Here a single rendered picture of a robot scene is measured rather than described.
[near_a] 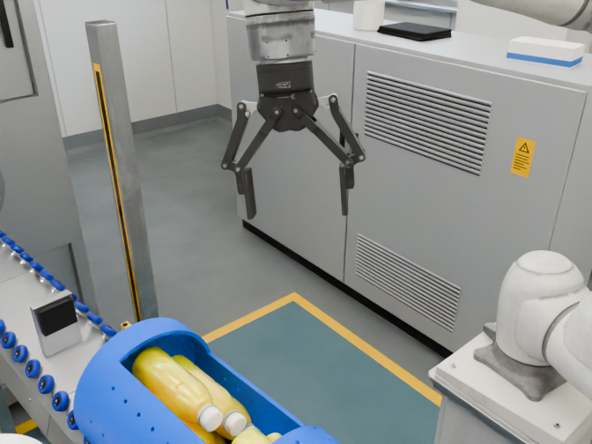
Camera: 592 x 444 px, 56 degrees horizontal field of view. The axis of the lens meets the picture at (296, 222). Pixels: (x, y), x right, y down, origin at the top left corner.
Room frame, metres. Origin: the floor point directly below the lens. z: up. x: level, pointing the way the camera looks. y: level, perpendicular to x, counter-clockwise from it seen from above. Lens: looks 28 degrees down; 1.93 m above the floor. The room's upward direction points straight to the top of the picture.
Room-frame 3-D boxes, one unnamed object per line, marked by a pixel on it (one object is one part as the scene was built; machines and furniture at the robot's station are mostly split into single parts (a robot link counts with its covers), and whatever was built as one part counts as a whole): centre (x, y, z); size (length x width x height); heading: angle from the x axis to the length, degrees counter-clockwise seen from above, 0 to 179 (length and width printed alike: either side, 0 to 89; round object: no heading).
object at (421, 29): (2.76, -0.56, 1.46); 0.32 x 0.23 x 0.04; 40
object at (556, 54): (2.18, -0.95, 1.48); 0.24 x 0.12 x 0.08; 48
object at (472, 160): (2.82, -0.46, 0.72); 2.15 x 0.54 x 1.45; 40
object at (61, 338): (1.15, 0.62, 1.00); 0.10 x 0.04 x 0.15; 135
